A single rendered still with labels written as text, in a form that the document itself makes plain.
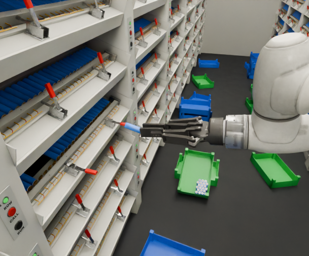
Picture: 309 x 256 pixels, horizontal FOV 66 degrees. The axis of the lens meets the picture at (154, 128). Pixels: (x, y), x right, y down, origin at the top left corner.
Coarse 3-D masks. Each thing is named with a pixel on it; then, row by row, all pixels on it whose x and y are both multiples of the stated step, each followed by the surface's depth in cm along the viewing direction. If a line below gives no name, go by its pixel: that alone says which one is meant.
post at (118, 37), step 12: (132, 0) 90; (132, 12) 92; (132, 24) 94; (108, 36) 90; (120, 36) 89; (132, 36) 95; (120, 48) 92; (132, 60) 100; (120, 84) 100; (132, 96) 106; (132, 108) 109; (132, 120) 111; (132, 132) 114; (132, 144) 117; (132, 156) 121; (132, 180) 131
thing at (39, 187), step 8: (112, 104) 99; (104, 112) 94; (96, 120) 88; (88, 128) 84; (96, 128) 88; (88, 136) 82; (80, 144) 77; (88, 144) 80; (72, 152) 73; (64, 160) 70; (56, 168) 67; (48, 176) 65; (40, 184) 62; (32, 192) 60; (40, 192) 62; (48, 192) 63; (32, 200) 59
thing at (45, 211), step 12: (108, 96) 105; (120, 96) 103; (120, 108) 103; (120, 120) 97; (84, 132) 85; (96, 132) 87; (108, 132) 89; (96, 144) 83; (60, 156) 74; (84, 156) 77; (96, 156) 82; (84, 168) 74; (60, 180) 68; (72, 180) 69; (60, 192) 65; (36, 204) 60; (48, 204) 61; (60, 204) 64; (48, 216) 59
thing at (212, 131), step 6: (210, 120) 63; (216, 120) 62; (222, 120) 62; (192, 126) 66; (204, 126) 65; (210, 126) 61; (216, 126) 61; (222, 126) 60; (192, 132) 64; (198, 132) 63; (204, 132) 63; (210, 132) 61; (216, 132) 61; (222, 132) 60; (204, 138) 62; (210, 138) 62; (216, 138) 61; (222, 138) 61; (210, 144) 64; (216, 144) 63; (222, 144) 62
